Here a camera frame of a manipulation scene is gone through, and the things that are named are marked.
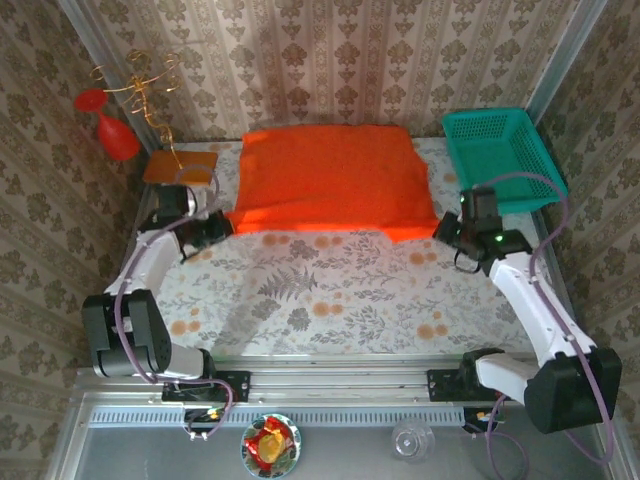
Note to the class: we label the orange t-shirt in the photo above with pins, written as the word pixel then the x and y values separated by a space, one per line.
pixel 330 180

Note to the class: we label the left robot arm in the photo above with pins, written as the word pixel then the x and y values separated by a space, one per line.
pixel 150 340

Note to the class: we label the orange wooden base board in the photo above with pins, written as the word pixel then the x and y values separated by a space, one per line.
pixel 165 167

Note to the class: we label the teal plastic basket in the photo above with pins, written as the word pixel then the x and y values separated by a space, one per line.
pixel 500 145

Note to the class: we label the floral tablecloth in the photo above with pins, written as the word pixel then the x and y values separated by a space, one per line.
pixel 350 300

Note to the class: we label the red plastic goblet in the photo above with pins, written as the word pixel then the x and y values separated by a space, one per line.
pixel 117 137

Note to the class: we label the clear glass bowl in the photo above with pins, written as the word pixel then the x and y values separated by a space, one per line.
pixel 412 440

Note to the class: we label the red yellow snack packet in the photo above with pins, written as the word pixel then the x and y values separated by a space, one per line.
pixel 270 440

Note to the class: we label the patterned plate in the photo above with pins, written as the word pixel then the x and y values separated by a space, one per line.
pixel 295 447

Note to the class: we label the aluminium frame rail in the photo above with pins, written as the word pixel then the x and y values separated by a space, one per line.
pixel 340 380

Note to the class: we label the aluminium frame post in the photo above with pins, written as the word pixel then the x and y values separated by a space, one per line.
pixel 570 50
pixel 82 20

